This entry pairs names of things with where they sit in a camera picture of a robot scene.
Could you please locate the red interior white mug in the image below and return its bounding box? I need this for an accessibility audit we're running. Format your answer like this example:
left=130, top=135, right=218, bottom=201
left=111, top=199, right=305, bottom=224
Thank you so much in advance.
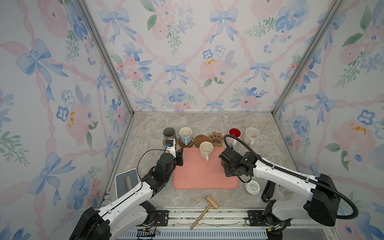
left=227, top=128, right=242, bottom=146

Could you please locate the black stapler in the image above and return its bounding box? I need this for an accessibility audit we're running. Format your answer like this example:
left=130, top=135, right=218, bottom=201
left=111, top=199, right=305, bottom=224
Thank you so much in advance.
left=261, top=181, right=276, bottom=203

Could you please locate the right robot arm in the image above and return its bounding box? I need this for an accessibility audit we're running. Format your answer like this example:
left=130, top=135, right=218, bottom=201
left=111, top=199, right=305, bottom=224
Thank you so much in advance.
left=219, top=147, right=340, bottom=227

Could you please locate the paw shaped wooden coaster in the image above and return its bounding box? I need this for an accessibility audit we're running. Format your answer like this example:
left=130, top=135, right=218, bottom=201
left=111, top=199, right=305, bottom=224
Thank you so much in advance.
left=208, top=132, right=224, bottom=147

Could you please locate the blue handled cream mug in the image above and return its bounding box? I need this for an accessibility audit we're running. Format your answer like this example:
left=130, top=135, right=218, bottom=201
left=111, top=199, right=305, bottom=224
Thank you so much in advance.
left=179, top=127, right=193, bottom=145

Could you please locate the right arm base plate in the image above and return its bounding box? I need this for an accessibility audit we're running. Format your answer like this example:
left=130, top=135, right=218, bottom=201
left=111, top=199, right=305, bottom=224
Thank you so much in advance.
left=246, top=209, right=291, bottom=227

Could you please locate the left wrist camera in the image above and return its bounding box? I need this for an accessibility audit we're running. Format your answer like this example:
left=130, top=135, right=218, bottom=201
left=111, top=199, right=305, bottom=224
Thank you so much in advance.
left=166, top=139, right=176, bottom=158

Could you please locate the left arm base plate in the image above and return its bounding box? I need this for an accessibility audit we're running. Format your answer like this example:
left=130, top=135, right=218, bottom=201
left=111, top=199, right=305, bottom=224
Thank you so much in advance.
left=142, top=210, right=170, bottom=227

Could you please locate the right arm black hose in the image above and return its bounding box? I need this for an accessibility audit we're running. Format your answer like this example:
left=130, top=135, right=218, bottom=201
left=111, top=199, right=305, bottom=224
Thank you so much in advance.
left=223, top=134, right=359, bottom=220

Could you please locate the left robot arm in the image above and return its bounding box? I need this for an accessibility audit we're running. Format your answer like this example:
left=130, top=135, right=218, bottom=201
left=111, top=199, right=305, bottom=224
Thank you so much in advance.
left=70, top=148, right=183, bottom=240

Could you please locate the dark brown glossy coaster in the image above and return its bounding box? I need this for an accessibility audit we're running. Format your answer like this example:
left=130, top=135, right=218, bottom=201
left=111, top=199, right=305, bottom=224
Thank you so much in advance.
left=178, top=138, right=195, bottom=148

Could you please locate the brown cork round coaster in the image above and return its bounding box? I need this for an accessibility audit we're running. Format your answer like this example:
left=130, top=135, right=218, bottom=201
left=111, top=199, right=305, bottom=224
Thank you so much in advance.
left=194, top=135, right=210, bottom=148

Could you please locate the white grey tissue box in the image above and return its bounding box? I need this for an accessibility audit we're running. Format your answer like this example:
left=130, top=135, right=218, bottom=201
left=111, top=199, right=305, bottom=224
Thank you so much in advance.
left=115, top=169, right=140, bottom=198

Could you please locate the white round lidded jar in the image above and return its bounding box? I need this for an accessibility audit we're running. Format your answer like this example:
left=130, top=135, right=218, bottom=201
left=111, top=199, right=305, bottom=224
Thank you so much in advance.
left=245, top=180, right=261, bottom=195

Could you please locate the wooden mallet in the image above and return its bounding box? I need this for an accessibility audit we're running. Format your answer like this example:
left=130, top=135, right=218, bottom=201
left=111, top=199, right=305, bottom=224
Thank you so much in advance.
left=190, top=196, right=219, bottom=230

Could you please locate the pink tray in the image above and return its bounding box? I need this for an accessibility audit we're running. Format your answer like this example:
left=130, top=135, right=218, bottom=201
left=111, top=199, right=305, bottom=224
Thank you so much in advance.
left=173, top=148, right=239, bottom=190

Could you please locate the grey mug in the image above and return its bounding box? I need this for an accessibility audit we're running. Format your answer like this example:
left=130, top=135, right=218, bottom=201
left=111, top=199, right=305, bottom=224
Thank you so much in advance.
left=163, top=128, right=177, bottom=140

